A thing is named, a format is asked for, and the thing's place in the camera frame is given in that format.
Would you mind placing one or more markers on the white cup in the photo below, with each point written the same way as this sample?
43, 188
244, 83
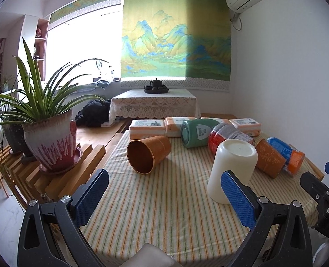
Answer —
231, 169

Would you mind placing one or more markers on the black teapot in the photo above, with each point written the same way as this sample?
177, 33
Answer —
156, 83

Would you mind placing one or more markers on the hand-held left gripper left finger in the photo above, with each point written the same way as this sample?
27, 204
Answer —
91, 197

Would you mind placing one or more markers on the landscape print curtain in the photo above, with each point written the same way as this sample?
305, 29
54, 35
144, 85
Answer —
175, 33

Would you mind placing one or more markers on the orange-brown cup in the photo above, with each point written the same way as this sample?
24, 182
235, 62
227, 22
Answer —
149, 154

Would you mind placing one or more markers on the brown paper cup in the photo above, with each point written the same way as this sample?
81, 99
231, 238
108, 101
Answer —
270, 158

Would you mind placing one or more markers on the plant in dark pot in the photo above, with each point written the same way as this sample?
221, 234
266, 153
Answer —
14, 139

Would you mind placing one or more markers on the wooden slatted stand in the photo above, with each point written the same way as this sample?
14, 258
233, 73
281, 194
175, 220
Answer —
56, 180

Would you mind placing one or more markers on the lace-covered low table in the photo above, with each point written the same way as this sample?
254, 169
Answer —
153, 105

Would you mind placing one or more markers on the plant in pink pot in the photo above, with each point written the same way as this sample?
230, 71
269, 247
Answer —
49, 141

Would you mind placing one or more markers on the blue and orange bottle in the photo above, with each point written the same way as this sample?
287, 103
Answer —
288, 154

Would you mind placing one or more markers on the black tea tray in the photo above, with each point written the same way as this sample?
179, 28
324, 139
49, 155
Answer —
156, 90

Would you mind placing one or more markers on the striped tablecloth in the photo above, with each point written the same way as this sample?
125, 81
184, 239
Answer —
167, 205

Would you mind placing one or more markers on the green can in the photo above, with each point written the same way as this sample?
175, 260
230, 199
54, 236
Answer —
196, 133

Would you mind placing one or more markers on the red can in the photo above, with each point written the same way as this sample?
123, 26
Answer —
228, 133

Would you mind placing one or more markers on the landscape print valance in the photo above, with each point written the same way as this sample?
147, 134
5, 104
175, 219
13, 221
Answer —
84, 5

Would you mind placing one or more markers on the wooden platform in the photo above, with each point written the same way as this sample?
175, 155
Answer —
97, 135

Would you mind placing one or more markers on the orange tissue packet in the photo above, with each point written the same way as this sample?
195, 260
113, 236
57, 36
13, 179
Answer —
147, 129
246, 126
174, 126

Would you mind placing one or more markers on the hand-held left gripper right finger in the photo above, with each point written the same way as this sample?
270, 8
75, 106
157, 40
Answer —
238, 197

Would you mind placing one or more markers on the black cloth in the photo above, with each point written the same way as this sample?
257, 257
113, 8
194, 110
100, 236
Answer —
93, 114

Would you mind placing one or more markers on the wooden wall shelf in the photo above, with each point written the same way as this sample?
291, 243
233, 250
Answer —
39, 50

